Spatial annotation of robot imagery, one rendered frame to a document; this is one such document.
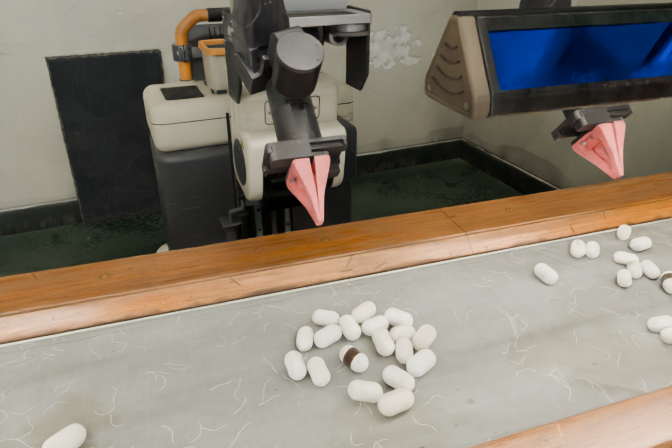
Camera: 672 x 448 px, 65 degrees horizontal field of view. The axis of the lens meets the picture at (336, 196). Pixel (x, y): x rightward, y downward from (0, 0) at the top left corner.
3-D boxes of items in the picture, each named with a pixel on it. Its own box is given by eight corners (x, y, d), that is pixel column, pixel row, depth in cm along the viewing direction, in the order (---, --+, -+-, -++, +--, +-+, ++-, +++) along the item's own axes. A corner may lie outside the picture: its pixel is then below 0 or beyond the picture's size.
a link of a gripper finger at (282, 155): (345, 209, 61) (326, 140, 64) (284, 218, 59) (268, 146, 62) (333, 231, 67) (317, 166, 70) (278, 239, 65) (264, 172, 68)
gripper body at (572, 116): (636, 114, 77) (614, 73, 80) (580, 121, 74) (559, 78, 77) (607, 137, 83) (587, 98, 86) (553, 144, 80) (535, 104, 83)
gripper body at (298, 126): (349, 147, 65) (335, 97, 67) (268, 156, 62) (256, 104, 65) (338, 171, 70) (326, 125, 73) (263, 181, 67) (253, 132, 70)
